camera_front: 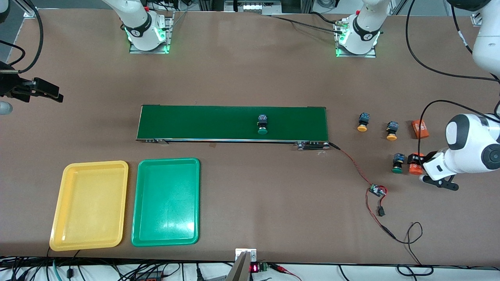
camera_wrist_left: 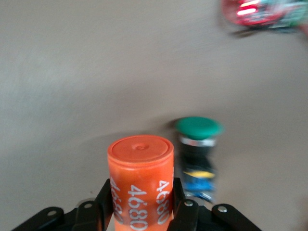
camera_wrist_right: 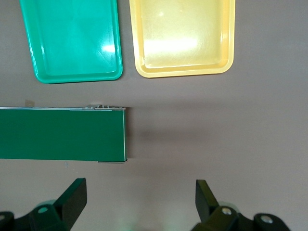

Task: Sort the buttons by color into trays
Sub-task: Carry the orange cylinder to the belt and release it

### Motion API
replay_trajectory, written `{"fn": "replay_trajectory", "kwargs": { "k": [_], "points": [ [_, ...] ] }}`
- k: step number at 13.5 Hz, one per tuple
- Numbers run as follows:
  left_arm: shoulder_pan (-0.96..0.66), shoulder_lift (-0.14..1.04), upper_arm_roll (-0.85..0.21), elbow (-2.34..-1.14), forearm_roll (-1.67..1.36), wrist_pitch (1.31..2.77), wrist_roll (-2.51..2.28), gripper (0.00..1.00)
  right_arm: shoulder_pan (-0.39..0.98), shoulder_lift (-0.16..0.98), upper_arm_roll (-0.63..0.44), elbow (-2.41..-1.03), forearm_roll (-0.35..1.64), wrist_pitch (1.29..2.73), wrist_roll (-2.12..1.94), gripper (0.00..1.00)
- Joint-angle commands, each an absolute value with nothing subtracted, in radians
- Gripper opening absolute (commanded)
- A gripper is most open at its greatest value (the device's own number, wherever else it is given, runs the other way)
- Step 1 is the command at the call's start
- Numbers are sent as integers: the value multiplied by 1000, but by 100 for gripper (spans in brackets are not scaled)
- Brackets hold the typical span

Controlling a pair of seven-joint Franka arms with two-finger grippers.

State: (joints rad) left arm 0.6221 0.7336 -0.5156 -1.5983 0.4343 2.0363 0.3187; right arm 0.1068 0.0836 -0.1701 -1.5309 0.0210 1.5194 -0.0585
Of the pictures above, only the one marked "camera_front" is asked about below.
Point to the small green circuit board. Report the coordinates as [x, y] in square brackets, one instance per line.
[377, 190]

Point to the black power plug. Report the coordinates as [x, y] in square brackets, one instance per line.
[199, 273]

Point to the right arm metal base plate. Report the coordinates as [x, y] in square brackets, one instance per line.
[136, 50]

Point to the green push button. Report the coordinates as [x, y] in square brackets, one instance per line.
[398, 159]
[263, 121]

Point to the green plastic tray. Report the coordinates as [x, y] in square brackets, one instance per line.
[168, 218]

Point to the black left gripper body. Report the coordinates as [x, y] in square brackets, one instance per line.
[426, 157]

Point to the yellow plastic tray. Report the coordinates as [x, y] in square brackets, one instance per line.
[90, 203]

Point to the grey camera pole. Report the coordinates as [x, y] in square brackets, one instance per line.
[239, 271]

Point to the green conveyor belt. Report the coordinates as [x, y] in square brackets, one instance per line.
[238, 113]

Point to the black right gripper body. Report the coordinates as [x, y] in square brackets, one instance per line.
[8, 84]

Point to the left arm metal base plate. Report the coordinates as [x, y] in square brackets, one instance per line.
[351, 55]

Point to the red clip lead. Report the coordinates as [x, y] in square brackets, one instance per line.
[279, 268]

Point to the red digit display module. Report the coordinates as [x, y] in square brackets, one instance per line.
[254, 268]

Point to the metal box with lights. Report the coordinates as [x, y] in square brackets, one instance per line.
[250, 7]

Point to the aluminium frame profile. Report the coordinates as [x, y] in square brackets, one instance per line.
[31, 13]
[478, 19]

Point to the yellow push button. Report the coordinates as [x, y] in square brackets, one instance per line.
[392, 127]
[364, 118]

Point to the orange cylinder with white print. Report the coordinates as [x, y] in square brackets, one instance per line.
[415, 169]
[420, 129]

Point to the silver mounting plate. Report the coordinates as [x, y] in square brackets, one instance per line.
[252, 253]

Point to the small black connector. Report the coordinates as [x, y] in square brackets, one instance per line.
[381, 212]

